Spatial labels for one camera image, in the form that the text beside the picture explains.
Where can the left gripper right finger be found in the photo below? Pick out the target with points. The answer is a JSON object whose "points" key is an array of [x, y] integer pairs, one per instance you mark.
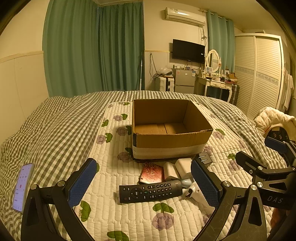
{"points": [[249, 222]]}

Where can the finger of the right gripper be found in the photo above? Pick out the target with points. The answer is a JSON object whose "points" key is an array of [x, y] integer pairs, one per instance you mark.
{"points": [[285, 149], [256, 170]]}

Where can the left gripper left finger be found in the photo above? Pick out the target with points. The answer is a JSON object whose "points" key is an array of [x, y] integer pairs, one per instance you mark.
{"points": [[38, 222]]}

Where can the white bottle red cap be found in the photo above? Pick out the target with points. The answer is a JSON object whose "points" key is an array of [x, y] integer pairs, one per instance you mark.
{"points": [[195, 193]]}

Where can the black power adapter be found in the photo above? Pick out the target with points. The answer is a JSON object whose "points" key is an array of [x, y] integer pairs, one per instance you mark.
{"points": [[205, 159]]}

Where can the large white power adapter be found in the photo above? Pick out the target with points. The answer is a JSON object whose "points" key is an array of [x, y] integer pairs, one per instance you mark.
{"points": [[183, 166]]}

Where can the small white charger block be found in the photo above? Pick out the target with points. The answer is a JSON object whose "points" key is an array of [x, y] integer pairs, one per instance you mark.
{"points": [[170, 172]]}

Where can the black TV remote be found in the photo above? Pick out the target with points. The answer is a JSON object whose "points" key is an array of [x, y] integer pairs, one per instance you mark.
{"points": [[149, 192]]}

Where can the cream puffer jacket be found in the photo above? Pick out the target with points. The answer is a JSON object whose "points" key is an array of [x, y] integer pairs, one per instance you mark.
{"points": [[269, 118]]}

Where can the smartphone with lit screen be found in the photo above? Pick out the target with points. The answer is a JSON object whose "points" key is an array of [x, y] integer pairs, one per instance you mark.
{"points": [[20, 193]]}

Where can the white floral quilted mat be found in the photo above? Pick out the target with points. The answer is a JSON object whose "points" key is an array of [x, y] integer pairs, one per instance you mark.
{"points": [[177, 218]]}

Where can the light blue earbuds case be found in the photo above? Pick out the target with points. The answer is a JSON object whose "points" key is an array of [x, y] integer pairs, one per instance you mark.
{"points": [[186, 183]]}

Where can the grey checkered bed cover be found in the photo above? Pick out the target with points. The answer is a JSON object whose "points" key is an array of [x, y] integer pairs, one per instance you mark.
{"points": [[62, 133]]}

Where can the white louvered wardrobe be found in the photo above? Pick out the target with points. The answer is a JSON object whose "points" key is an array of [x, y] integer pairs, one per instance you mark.
{"points": [[259, 66]]}

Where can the red patterned card box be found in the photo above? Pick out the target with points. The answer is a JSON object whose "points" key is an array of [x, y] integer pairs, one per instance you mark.
{"points": [[151, 173]]}

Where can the white dressing table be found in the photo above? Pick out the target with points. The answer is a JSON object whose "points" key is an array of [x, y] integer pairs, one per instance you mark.
{"points": [[202, 85]]}

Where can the brown cardboard box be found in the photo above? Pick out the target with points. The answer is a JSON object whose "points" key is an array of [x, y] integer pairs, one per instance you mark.
{"points": [[167, 128]]}

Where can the oval white vanity mirror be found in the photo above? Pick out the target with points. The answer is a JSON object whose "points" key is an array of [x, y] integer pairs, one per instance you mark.
{"points": [[212, 61]]}

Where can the small silver refrigerator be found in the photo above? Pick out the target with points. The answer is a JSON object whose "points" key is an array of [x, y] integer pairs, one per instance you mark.
{"points": [[185, 81]]}

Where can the white suitcase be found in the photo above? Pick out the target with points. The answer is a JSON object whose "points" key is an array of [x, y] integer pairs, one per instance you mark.
{"points": [[166, 83]]}

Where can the narrow green curtain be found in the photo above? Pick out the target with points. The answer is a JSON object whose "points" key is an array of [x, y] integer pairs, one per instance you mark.
{"points": [[221, 38]]}

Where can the white air conditioner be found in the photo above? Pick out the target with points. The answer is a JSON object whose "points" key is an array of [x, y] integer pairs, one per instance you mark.
{"points": [[185, 17]]}

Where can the large green curtain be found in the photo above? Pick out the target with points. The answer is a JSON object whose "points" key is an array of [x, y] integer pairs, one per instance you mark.
{"points": [[89, 48]]}

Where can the black wall television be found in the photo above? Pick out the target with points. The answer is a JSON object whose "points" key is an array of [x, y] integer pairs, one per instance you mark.
{"points": [[188, 51]]}

